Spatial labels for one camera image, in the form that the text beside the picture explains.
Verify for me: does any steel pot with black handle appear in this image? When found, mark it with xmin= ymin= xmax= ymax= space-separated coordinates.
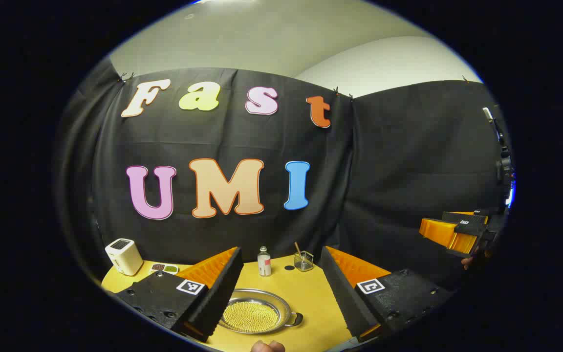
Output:
xmin=218 ymin=288 xmax=304 ymax=335

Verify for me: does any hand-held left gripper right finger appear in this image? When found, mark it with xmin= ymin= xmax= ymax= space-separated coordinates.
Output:
xmin=320 ymin=246 xmax=455 ymax=343

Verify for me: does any clear bottle with pink label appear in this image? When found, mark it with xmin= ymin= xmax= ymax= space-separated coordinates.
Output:
xmin=257 ymin=246 xmax=272 ymax=277

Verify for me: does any wire mesh holder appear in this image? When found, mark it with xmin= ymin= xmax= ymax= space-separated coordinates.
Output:
xmin=293 ymin=251 xmax=314 ymax=272

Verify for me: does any white toaster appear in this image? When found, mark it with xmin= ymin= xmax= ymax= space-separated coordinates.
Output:
xmin=105 ymin=238 xmax=144 ymax=277

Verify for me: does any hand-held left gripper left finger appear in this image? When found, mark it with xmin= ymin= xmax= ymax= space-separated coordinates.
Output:
xmin=114 ymin=247 xmax=244 ymax=343

